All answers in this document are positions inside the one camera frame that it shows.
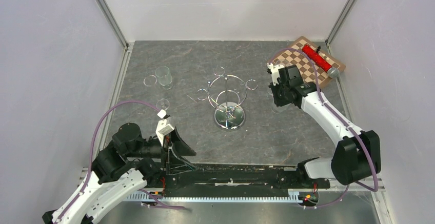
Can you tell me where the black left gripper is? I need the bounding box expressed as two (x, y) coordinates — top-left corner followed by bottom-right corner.
(127, 125), (197, 174)

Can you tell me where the chrome wine glass rack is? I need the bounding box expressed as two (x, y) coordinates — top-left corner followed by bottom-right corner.
(196, 66), (258, 131)

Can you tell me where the clear wine glass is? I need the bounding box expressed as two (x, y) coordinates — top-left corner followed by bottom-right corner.
(155, 66), (173, 90)
(271, 102), (289, 114)
(143, 75), (170, 111)

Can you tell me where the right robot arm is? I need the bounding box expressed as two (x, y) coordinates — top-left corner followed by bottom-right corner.
(267, 63), (381, 187)

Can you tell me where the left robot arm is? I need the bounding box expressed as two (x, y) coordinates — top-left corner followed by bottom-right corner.
(42, 123), (196, 223)

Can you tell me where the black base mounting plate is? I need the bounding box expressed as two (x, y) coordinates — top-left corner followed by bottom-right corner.
(146, 163), (330, 198)

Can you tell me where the wooden chessboard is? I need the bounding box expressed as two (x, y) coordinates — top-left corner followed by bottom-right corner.
(266, 36), (347, 89)

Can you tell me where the red glitter microphone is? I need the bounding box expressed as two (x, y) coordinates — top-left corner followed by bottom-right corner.
(302, 44), (340, 78)

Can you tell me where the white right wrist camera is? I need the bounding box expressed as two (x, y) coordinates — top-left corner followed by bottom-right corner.
(267, 63), (285, 86)

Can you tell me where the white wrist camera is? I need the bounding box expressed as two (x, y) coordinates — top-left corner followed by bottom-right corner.
(155, 109), (175, 147)
(267, 63), (285, 86)

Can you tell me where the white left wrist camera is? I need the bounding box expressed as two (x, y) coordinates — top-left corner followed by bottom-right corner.
(155, 109), (175, 147)

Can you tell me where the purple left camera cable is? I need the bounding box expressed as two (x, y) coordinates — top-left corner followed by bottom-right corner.
(51, 100), (186, 224)

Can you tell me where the white cable duct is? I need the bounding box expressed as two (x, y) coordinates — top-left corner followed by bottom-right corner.
(124, 191), (303, 203)

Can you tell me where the aluminium frame rail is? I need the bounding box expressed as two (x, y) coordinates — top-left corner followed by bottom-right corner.
(95, 0), (129, 49)

